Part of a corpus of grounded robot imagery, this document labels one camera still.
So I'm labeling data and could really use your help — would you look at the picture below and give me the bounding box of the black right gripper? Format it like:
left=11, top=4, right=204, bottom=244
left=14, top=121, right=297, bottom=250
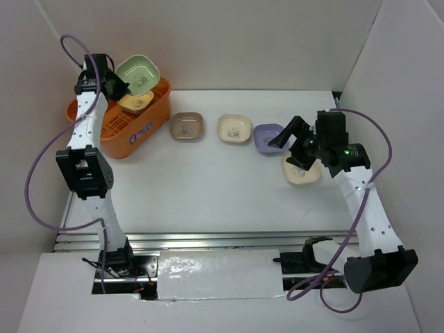
left=268, top=115, right=327, bottom=171

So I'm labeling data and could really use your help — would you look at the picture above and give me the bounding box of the yellow panda plate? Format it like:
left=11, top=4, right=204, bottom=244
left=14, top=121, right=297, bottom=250
left=117, top=90, right=155, bottom=115

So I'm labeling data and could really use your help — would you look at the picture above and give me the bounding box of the green panda plate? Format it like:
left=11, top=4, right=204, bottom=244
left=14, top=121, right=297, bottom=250
left=115, top=54, right=161, bottom=96

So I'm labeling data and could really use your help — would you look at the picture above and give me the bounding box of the cream panda plate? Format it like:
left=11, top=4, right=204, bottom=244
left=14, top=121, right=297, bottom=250
left=281, top=153, right=321, bottom=186
left=216, top=114, right=252, bottom=144

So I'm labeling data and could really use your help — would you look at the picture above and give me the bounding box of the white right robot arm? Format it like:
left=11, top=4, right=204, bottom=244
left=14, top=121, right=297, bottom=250
left=268, top=109, right=418, bottom=294

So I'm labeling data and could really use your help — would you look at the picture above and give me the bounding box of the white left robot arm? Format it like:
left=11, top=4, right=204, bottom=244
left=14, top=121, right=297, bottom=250
left=55, top=68, right=137, bottom=278

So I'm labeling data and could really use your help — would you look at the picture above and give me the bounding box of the orange plastic bin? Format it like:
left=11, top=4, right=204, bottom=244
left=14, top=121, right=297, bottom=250
left=67, top=78, right=171, bottom=159

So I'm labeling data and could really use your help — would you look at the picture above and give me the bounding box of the purple plate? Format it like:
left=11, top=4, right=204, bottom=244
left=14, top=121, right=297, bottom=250
left=253, top=123, right=289, bottom=155

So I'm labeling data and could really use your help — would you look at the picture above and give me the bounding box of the cream panda plate back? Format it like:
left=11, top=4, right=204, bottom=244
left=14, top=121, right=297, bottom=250
left=216, top=114, right=252, bottom=144

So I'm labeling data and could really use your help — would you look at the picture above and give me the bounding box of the brown panda plate back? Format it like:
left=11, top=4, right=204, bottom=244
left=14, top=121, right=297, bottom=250
left=169, top=112, right=205, bottom=141

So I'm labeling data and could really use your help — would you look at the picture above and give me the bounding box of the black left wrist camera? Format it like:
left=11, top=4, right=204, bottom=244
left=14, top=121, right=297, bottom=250
left=84, top=53, right=115, bottom=79

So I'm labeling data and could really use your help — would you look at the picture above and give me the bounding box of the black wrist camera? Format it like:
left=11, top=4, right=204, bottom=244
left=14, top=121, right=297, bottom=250
left=315, top=111, right=349, bottom=146
left=84, top=53, right=115, bottom=79

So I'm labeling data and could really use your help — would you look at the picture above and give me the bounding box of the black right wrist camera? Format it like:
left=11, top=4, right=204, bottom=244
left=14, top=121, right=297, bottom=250
left=315, top=111, right=349, bottom=146

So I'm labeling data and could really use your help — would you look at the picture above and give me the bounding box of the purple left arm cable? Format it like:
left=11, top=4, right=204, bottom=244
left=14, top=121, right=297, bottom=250
left=26, top=34, right=108, bottom=296

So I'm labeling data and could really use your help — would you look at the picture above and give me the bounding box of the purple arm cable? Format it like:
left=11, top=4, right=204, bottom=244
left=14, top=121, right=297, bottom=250
left=26, top=34, right=108, bottom=296
left=286, top=108, right=395, bottom=314

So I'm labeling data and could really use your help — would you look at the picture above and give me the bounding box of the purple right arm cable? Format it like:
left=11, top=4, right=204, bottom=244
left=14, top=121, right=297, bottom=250
left=286, top=108, right=395, bottom=314

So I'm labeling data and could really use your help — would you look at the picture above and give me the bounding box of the aluminium rail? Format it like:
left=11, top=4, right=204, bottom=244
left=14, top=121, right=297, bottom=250
left=53, top=230, right=347, bottom=253

